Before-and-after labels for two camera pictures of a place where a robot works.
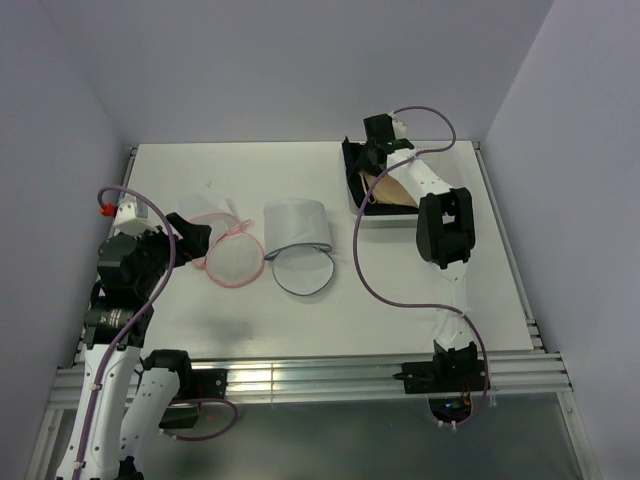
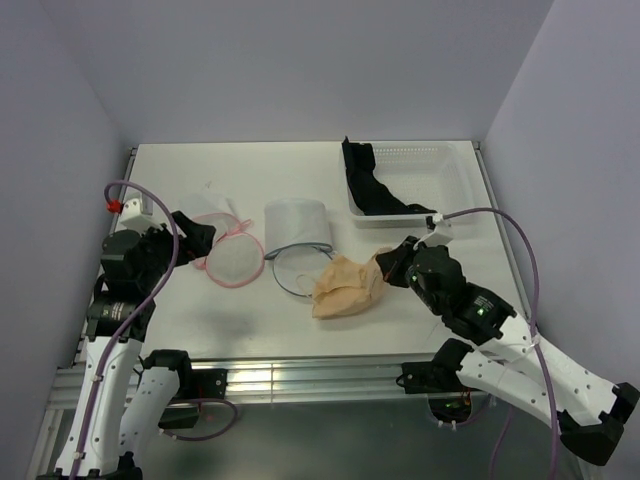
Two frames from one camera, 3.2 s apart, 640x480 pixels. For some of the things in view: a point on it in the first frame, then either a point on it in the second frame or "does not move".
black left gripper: [194, 237] does not move
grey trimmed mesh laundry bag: [297, 237] does not move
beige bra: [387, 191] -> [343, 286]
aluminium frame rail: [340, 377] does not move
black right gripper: [362, 163] -> [392, 261]
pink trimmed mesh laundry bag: [234, 260] does not move
